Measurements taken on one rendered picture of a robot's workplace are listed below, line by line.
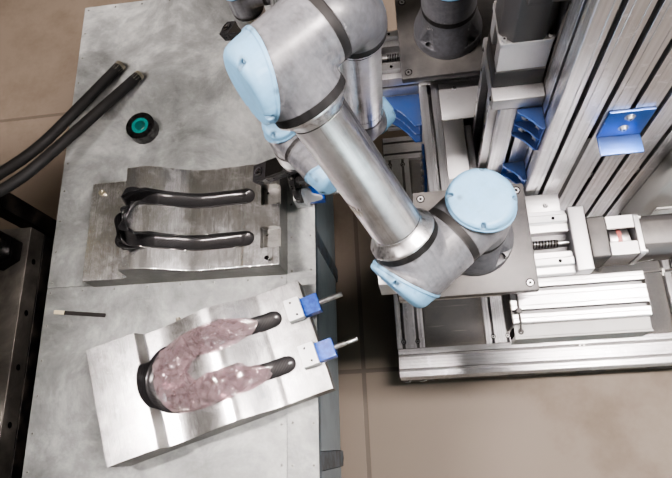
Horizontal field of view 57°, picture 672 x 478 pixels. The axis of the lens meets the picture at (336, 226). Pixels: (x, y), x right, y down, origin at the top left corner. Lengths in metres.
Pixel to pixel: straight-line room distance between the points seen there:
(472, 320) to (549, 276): 0.76
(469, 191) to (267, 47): 0.42
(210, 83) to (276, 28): 1.00
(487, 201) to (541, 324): 0.37
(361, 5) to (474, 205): 0.37
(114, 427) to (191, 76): 0.95
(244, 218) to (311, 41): 0.74
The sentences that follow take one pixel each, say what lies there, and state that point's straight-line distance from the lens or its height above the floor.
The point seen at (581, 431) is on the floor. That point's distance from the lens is 2.27.
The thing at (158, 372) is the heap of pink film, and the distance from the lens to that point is 1.45.
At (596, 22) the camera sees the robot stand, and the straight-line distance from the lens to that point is 0.90.
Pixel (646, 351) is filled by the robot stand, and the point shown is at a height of 0.23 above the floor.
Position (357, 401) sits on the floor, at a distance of 2.23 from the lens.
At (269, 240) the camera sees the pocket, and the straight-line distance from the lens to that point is 1.47.
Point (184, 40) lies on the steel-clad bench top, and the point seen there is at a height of 0.80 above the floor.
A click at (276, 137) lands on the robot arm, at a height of 1.19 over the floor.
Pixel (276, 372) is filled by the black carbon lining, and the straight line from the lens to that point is 1.41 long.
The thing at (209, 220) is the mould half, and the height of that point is 0.88.
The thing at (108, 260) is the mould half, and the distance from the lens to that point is 1.61.
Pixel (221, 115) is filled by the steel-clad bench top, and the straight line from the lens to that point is 1.73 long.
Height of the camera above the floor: 2.21
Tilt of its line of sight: 69 degrees down
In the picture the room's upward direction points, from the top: 23 degrees counter-clockwise
